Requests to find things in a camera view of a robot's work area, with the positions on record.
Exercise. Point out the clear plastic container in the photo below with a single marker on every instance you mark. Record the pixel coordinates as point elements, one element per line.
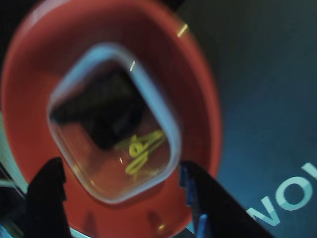
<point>161,99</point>

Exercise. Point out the black gripper finger with blue pads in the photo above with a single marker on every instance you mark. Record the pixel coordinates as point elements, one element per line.
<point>218,210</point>

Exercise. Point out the red bowl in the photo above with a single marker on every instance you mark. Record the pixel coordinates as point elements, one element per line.
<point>29,99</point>

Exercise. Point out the grey WOWROBO mat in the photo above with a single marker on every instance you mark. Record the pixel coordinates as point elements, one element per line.
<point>260,86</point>

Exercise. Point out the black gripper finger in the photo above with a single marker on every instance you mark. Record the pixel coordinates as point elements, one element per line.
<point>45,205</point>

